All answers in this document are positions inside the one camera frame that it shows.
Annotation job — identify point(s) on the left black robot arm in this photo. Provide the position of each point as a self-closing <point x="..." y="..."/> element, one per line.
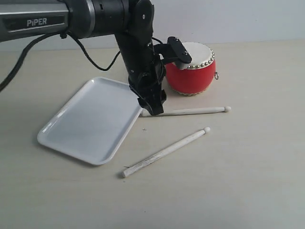
<point x="130" y="21"/>

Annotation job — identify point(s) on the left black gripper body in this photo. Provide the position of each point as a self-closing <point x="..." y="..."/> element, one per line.
<point x="139" y="58"/>

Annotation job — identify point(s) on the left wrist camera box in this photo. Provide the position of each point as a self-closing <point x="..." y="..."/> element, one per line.
<point x="174" y="52"/>

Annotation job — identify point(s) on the white rectangular plastic tray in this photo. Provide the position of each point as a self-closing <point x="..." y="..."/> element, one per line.
<point x="92" y="125"/>

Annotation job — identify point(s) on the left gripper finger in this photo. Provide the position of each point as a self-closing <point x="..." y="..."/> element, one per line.
<point x="144" y="96"/>
<point x="155" y="96"/>

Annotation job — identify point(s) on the red small drum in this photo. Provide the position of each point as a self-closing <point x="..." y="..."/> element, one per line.
<point x="198" y="75"/>

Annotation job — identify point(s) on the white drumstick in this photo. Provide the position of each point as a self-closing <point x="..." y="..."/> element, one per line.
<point x="164" y="152"/>
<point x="195" y="111"/>

